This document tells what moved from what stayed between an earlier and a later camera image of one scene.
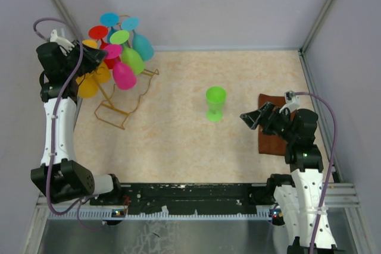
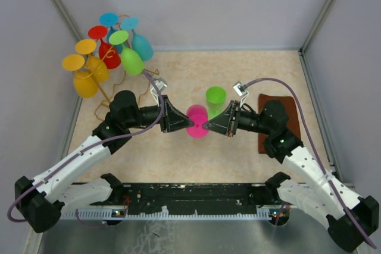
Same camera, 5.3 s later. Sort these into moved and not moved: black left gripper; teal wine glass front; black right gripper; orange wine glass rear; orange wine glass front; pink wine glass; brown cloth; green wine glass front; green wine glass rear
Moved: pink wine glass; black left gripper; black right gripper
Not moved: green wine glass front; brown cloth; teal wine glass front; orange wine glass rear; orange wine glass front; green wine glass rear
